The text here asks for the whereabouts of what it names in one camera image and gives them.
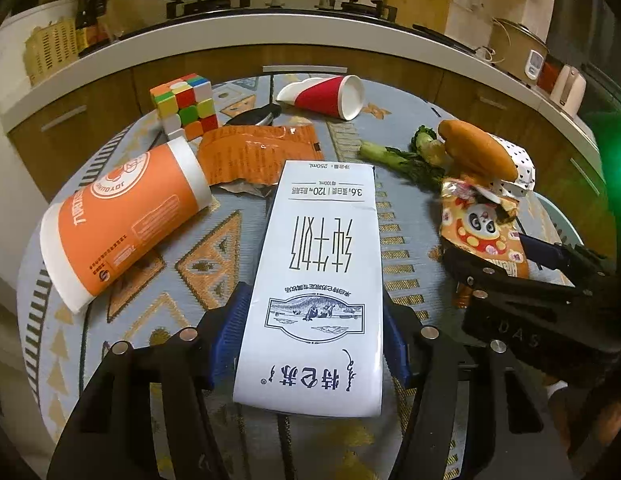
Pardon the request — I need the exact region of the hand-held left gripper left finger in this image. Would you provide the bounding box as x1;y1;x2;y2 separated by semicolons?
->
45;281;254;480

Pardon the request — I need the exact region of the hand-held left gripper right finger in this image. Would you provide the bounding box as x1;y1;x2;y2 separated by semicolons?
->
382;291;576;480

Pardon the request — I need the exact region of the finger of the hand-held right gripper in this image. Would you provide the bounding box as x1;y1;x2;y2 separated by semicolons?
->
442;246;579;311
519;232;616;281

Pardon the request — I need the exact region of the light blue plastic basket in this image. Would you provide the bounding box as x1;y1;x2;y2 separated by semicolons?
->
533;191;584;248

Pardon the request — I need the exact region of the panda print snack packet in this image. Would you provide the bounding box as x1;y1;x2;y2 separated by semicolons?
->
438;175;531;281

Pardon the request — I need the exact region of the polka dot paper wrapper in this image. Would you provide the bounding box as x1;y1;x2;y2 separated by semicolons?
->
483;132;536;203

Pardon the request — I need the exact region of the white milk carton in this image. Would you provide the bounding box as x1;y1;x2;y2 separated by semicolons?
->
233;160;384;418

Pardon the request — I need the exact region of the brown bread bun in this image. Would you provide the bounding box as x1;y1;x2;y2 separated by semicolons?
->
437;119;519;183

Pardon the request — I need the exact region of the green leafy vegetable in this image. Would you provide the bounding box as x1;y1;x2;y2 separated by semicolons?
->
359;125;459;193

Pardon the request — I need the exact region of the orange paper cup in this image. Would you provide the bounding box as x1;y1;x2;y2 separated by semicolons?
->
39;138;212;314

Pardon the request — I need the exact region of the red paper cup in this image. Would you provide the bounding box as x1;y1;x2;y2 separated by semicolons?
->
276;75;365;122

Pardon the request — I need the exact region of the patterned blue tablecloth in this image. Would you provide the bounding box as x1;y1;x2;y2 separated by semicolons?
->
16;74;581;480

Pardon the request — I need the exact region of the white electric kettle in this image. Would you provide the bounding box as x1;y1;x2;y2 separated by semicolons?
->
548;64;587;113

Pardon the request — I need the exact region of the orange snack packet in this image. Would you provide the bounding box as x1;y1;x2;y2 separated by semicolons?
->
197;125;324;195

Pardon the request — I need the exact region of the brown rice cooker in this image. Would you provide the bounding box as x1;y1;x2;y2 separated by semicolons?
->
488;17;549;88

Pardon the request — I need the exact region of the black plastic object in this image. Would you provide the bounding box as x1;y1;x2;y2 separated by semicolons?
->
223;104;282;128

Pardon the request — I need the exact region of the multicoloured puzzle cube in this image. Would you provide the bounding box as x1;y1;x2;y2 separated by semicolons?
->
149;74;218;142

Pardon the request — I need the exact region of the white kitchen countertop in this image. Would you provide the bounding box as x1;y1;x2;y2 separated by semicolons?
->
0;0;599;133

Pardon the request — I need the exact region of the black gas stove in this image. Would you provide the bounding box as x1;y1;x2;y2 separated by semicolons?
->
115;0;479;56

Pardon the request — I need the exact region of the yellow woven basket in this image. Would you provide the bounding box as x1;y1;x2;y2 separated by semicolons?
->
24;19;84;86

